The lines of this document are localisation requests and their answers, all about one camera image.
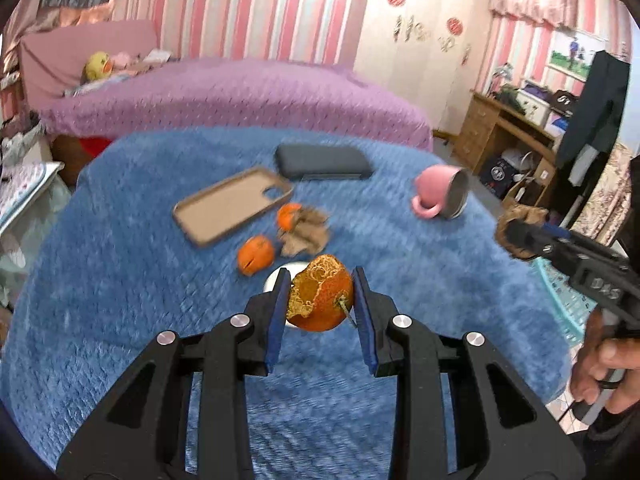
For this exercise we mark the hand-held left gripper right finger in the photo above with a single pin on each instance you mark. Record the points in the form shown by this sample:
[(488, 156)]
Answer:
[(364, 320)]

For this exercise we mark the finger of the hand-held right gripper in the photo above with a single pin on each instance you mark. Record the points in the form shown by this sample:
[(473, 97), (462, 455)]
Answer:
[(559, 233), (525, 241)]

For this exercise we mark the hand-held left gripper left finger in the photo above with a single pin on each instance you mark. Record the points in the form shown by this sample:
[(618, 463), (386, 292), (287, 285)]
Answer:
[(275, 320)]

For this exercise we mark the teal plastic basket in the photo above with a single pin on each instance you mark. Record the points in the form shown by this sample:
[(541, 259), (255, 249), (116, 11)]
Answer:
[(565, 300)]

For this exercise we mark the large orange peel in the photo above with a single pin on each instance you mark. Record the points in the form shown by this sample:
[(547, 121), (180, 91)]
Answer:
[(325, 300)]

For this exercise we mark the partly peeled tangerine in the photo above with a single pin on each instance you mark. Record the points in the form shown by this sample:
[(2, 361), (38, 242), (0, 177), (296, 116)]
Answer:
[(255, 255)]

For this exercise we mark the small whole tangerine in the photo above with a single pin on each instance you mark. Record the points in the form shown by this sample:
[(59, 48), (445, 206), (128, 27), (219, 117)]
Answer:
[(287, 216)]

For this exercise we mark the person's right hand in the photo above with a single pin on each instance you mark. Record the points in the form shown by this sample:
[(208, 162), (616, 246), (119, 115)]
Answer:
[(615, 360)]

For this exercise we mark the cardboard box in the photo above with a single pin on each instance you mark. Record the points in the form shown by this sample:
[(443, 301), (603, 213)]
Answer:
[(525, 192)]

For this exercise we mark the floral curtain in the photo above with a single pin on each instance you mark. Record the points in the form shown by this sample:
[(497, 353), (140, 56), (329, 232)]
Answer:
[(605, 200)]

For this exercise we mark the dark shopping bag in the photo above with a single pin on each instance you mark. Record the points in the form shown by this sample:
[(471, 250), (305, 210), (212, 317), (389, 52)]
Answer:
[(494, 175)]

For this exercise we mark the white fan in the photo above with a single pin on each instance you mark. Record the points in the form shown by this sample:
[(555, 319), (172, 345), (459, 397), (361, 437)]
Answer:
[(517, 162)]

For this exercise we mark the pink cup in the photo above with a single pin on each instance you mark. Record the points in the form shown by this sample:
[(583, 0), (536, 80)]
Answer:
[(432, 185)]

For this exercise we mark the wooden desk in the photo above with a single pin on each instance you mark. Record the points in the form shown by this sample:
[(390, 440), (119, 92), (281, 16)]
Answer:
[(480, 125)]

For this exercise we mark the tan phone case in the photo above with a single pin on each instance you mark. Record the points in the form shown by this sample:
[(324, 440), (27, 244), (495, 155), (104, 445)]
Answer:
[(225, 205)]

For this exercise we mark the white storage box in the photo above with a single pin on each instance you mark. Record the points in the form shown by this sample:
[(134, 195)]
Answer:
[(534, 107)]

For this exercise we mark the black bag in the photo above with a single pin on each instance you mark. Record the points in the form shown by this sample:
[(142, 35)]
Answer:
[(566, 104)]

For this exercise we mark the dark cloth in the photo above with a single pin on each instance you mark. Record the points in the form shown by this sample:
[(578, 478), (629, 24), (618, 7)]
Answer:
[(509, 97)]

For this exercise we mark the purple bag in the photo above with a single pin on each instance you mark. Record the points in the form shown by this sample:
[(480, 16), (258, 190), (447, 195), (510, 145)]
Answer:
[(537, 90)]

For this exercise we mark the black hanging coat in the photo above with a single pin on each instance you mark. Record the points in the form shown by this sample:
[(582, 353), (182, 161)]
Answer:
[(605, 95)]

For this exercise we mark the blue quilted blanket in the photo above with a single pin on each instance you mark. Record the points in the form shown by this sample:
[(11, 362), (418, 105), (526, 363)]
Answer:
[(125, 260)]

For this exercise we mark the desk lamp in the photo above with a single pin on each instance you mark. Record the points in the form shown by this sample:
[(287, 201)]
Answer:
[(502, 77)]

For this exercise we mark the black phone wallet case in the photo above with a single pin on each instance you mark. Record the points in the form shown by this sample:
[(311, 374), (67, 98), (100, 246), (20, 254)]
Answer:
[(320, 160)]

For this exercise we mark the framed couple picture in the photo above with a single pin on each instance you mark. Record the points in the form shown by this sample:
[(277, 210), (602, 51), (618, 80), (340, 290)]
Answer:
[(570, 55)]

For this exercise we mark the cream wardrobe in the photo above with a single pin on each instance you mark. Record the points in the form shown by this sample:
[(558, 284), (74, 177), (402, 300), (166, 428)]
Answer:
[(400, 60)]

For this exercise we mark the purple dotted bed cover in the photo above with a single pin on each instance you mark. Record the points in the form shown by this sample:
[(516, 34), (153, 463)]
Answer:
[(250, 95)]

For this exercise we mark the red cloth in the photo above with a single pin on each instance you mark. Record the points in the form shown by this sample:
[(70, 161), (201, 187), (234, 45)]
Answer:
[(96, 147)]

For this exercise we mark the polka dot cushion stool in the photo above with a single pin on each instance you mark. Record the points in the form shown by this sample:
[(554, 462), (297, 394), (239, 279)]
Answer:
[(27, 190)]

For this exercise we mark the white and brown clothes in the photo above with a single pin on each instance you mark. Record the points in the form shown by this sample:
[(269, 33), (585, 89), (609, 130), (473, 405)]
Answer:
[(155, 56)]

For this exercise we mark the light blue cloth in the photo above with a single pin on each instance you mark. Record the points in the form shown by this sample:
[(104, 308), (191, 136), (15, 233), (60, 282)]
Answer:
[(95, 85)]

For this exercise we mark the pink plush toy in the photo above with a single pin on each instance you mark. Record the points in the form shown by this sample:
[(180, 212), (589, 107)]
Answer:
[(122, 59)]

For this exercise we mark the cluttered nightstand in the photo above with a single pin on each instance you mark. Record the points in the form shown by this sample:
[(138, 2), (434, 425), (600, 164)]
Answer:
[(22, 145)]

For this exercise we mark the yellow duck plush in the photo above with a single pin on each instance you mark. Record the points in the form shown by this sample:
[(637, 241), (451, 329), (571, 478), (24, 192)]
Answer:
[(97, 66)]

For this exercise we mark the pink covered headboard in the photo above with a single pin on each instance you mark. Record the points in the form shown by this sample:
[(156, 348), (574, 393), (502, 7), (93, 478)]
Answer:
[(75, 45)]

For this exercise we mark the pink window curtain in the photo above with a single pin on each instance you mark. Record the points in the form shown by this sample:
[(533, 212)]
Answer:
[(30, 25)]

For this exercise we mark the wooden bed frame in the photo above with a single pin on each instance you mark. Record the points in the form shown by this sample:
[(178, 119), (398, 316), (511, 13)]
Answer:
[(65, 160)]

